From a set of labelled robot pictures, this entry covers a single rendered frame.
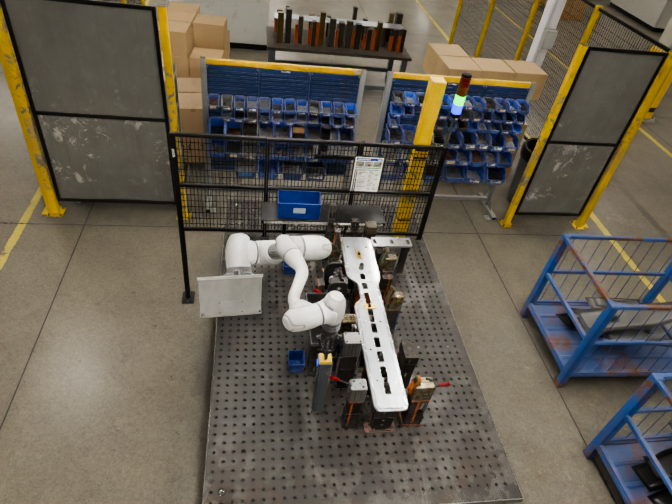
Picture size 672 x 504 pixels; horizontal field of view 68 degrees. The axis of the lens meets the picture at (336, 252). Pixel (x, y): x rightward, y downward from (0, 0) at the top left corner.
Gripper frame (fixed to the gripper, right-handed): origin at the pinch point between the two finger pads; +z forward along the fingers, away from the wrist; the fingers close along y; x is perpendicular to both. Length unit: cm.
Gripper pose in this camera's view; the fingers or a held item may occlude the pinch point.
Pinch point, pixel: (326, 353)
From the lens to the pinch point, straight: 256.7
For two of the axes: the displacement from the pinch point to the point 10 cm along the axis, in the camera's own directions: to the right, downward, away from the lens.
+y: 9.9, 0.2, 1.7
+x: -1.2, -6.6, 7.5
